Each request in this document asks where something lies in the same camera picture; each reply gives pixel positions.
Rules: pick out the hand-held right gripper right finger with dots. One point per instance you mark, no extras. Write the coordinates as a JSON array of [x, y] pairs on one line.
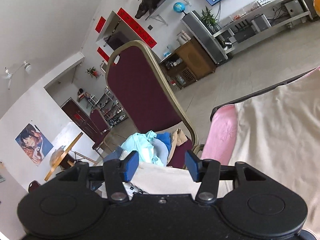
[[192, 166]]

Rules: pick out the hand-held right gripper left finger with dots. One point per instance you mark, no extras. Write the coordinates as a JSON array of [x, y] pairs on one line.
[[131, 166]]

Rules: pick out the beige shirt with navy trim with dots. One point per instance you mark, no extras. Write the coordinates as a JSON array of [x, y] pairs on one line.
[[275, 130]]

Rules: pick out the light blue cloth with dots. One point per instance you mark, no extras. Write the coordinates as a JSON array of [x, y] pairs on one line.
[[140, 145]]

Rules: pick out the grey blue cloth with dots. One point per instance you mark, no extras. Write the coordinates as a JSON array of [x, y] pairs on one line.
[[161, 152]]

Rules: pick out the pink printed blanket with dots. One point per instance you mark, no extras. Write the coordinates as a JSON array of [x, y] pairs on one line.
[[220, 130]]

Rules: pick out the metal shoe rack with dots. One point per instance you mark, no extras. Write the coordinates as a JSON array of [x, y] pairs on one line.
[[112, 110]]

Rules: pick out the wooden table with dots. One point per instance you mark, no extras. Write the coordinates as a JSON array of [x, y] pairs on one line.
[[67, 150]]

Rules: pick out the dark red door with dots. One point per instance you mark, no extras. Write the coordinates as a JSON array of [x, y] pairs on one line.
[[80, 120]]

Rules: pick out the clear plastic bag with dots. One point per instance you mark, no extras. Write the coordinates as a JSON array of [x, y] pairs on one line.
[[58, 156]]

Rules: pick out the red flower plant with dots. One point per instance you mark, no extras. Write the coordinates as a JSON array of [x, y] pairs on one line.
[[93, 72]]

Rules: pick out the wooden cabinet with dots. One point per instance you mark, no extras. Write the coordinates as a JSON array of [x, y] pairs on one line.
[[197, 60]]

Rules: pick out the white kettle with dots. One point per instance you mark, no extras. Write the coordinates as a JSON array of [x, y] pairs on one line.
[[183, 38]]

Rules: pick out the black receiver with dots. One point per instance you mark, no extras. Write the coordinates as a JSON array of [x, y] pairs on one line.
[[246, 33]]

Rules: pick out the white ceiling fan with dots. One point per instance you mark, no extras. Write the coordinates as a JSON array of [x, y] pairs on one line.
[[27, 67]]

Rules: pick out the green potted plant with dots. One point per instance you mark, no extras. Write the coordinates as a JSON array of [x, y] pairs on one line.
[[208, 17]]

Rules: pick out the silver speaker box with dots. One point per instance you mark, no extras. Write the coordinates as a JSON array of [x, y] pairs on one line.
[[291, 8], [261, 23]]

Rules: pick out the blue globe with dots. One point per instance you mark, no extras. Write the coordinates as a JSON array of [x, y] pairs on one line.
[[178, 7]]

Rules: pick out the metal television stand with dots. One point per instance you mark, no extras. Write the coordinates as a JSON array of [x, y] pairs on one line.
[[275, 28]]

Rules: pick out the maroon chair with gold frame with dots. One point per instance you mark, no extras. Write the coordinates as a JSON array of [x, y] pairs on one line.
[[98, 123], [140, 87], [33, 186]]

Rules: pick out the wall poster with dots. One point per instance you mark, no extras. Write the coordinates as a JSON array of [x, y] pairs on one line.
[[33, 143]]

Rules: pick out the red wall couplet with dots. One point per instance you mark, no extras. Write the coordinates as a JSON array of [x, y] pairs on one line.
[[103, 54], [136, 27]]

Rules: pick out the short red wall banner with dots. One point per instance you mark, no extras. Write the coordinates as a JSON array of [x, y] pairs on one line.
[[100, 25]]

